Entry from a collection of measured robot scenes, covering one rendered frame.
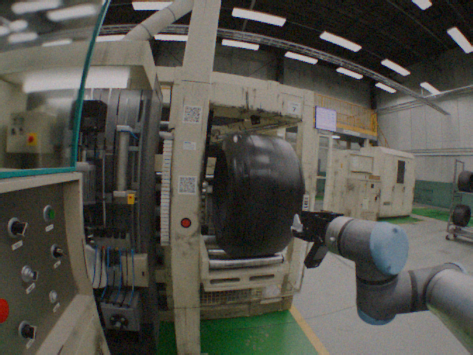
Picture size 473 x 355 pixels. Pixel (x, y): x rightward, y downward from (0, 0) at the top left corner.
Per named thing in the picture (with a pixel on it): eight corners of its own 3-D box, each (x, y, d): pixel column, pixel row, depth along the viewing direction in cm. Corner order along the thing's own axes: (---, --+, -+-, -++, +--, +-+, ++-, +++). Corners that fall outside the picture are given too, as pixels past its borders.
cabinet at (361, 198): (353, 229, 446) (360, 178, 440) (339, 222, 503) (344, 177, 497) (376, 226, 463) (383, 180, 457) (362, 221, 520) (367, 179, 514)
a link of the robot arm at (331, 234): (362, 255, 40) (332, 261, 38) (348, 250, 45) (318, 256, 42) (366, 217, 41) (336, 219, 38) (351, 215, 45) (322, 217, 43)
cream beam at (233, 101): (206, 104, 106) (209, 79, 106) (202, 115, 131) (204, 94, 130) (303, 119, 122) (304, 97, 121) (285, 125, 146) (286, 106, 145)
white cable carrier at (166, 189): (160, 245, 81) (164, 132, 79) (162, 241, 86) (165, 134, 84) (171, 245, 83) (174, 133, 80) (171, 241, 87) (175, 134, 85)
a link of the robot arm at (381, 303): (408, 327, 25) (414, 277, 25) (353, 329, 31) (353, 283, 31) (402, 299, 33) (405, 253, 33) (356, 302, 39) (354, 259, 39)
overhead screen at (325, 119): (315, 128, 441) (316, 105, 438) (314, 128, 446) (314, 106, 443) (336, 132, 453) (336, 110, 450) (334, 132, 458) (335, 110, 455)
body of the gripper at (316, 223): (320, 209, 57) (350, 213, 45) (319, 238, 56) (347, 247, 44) (298, 210, 55) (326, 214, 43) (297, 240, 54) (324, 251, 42)
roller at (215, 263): (206, 270, 78) (207, 261, 78) (205, 265, 83) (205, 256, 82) (283, 265, 87) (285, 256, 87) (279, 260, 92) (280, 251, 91)
